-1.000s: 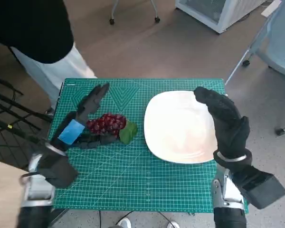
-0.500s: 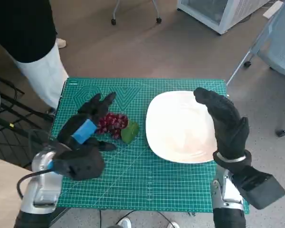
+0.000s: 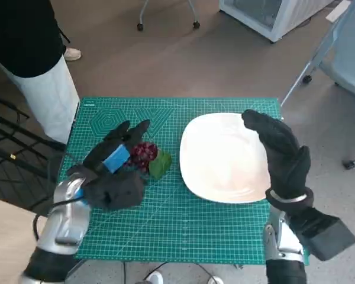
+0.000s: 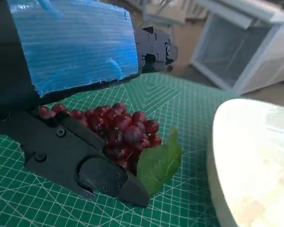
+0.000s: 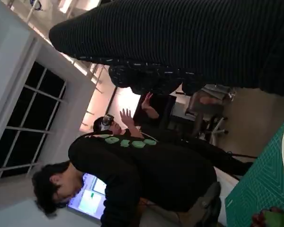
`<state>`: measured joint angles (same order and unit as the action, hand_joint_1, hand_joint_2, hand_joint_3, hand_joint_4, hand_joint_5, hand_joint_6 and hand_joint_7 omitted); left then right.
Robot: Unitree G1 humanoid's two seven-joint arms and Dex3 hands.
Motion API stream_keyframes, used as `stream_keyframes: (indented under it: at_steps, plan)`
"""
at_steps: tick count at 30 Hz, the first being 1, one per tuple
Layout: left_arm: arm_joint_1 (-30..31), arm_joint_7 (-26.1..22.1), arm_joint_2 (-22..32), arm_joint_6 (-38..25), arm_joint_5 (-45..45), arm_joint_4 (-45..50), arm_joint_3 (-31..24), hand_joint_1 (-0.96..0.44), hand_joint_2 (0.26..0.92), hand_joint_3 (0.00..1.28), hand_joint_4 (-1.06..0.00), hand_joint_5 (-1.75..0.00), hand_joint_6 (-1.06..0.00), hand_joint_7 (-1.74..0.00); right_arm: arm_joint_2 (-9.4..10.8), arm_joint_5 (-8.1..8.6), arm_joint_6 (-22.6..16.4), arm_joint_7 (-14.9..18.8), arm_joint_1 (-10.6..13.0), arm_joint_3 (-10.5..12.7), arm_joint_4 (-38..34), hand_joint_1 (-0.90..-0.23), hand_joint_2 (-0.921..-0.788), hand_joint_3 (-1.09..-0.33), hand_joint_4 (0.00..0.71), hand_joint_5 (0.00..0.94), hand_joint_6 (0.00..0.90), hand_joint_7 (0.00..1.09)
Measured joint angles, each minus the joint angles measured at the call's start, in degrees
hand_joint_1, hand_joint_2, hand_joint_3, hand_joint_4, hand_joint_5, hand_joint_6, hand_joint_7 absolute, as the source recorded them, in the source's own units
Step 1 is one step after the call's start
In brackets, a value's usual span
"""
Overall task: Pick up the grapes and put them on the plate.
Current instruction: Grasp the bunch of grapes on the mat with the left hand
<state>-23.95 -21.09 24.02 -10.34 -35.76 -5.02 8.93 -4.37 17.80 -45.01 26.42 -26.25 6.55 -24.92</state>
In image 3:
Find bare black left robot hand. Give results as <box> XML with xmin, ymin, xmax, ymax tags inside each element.
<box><xmin>82</xmin><ymin>119</ymin><xmax>151</xmax><ymax>178</ymax></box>

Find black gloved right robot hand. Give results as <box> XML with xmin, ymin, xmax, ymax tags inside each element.
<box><xmin>241</xmin><ymin>109</ymin><xmax>311</xmax><ymax>198</ymax></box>

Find red toy grapes with leaf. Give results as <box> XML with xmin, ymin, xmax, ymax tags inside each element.
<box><xmin>125</xmin><ymin>141</ymin><xmax>172</xmax><ymax>180</ymax></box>

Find white square plate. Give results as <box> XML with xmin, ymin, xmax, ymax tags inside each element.
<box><xmin>179</xmin><ymin>112</ymin><xmax>272</xmax><ymax>204</ymax></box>

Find black metal rack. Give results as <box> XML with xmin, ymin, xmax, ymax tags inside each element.
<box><xmin>0</xmin><ymin>91</ymin><xmax>67</xmax><ymax>205</ymax></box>

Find green cutting mat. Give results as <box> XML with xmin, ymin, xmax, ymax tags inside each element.
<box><xmin>57</xmin><ymin>96</ymin><xmax>311</xmax><ymax>264</ymax></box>

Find light blue mesh chair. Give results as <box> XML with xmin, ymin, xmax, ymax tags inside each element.
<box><xmin>279</xmin><ymin>0</ymin><xmax>355</xmax><ymax>170</ymax></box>

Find chair base with casters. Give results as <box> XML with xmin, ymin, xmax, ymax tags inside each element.
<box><xmin>137</xmin><ymin>0</ymin><xmax>201</xmax><ymax>32</ymax></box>

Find light wooden desk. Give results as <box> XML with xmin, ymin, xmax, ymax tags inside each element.
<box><xmin>0</xmin><ymin>196</ymin><xmax>48</xmax><ymax>284</ymax></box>

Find white cabinet with glass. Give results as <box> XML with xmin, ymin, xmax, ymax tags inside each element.
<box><xmin>218</xmin><ymin>0</ymin><xmax>335</xmax><ymax>44</ymax></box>

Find person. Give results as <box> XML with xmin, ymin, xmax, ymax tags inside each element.
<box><xmin>0</xmin><ymin>0</ymin><xmax>82</xmax><ymax>146</ymax></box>

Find beige cardboard piece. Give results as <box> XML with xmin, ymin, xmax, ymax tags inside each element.
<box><xmin>326</xmin><ymin>1</ymin><xmax>351</xmax><ymax>22</ymax></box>

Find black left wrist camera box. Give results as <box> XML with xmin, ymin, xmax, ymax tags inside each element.
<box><xmin>84</xmin><ymin>173</ymin><xmax>145</xmax><ymax>211</ymax></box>

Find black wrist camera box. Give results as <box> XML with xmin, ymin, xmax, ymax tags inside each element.
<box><xmin>84</xmin><ymin>173</ymin><xmax>145</xmax><ymax>211</ymax></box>
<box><xmin>292</xmin><ymin>206</ymin><xmax>355</xmax><ymax>262</ymax></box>

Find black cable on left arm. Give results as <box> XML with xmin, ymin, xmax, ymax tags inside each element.
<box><xmin>32</xmin><ymin>197</ymin><xmax>85</xmax><ymax>242</ymax></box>

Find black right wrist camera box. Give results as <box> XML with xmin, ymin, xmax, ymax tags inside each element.
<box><xmin>292</xmin><ymin>206</ymin><xmax>355</xmax><ymax>262</ymax></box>

